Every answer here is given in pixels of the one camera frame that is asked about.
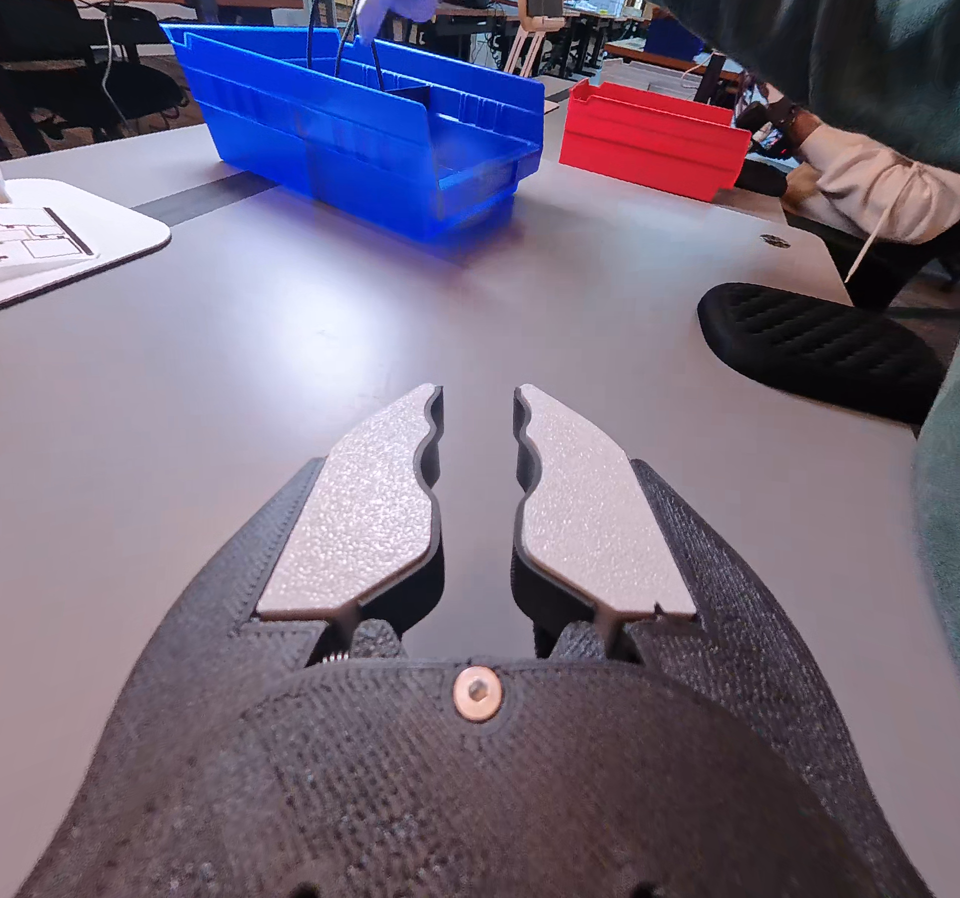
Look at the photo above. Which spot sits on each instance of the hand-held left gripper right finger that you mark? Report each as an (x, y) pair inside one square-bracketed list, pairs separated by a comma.
[(592, 530)]

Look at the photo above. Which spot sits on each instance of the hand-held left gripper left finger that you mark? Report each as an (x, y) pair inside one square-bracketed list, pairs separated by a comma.
[(352, 523)]

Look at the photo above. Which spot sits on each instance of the blue plastic bin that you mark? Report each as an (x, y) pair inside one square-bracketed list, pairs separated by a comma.
[(300, 125)]

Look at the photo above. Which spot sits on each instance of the black forearm pad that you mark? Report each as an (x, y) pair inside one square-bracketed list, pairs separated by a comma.
[(825, 350)]

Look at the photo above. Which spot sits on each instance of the red storage bin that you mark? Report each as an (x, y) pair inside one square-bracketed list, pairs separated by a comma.
[(652, 147)]

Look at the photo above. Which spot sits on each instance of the black office chair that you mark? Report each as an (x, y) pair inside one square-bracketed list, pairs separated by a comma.
[(75, 87)]

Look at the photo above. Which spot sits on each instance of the round table grommet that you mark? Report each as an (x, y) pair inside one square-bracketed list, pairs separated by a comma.
[(775, 240)]

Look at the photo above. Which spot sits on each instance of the white sign stand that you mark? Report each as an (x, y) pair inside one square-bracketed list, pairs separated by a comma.
[(112, 230)]

